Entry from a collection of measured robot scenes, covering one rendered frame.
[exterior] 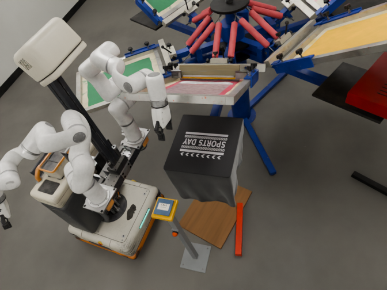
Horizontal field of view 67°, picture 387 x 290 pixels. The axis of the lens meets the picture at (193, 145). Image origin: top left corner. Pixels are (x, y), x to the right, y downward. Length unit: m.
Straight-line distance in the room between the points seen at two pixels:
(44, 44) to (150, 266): 2.03
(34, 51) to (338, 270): 2.37
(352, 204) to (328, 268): 0.59
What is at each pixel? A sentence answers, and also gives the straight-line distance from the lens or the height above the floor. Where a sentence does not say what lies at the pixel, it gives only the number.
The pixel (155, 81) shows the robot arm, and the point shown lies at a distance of 1.19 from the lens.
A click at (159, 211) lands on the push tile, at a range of 1.74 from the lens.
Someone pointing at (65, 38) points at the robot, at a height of 1.97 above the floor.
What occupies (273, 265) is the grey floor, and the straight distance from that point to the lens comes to 2.56.
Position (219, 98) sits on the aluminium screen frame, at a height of 1.55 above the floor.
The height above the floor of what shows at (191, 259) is 0.01.
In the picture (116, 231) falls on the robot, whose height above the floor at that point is 0.28.
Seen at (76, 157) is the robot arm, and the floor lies 1.54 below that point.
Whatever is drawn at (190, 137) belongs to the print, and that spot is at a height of 0.95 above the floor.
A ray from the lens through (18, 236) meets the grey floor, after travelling 3.54.
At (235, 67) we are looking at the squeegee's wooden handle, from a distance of 1.91.
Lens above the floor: 2.47
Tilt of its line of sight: 51 degrees down
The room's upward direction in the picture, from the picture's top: 18 degrees counter-clockwise
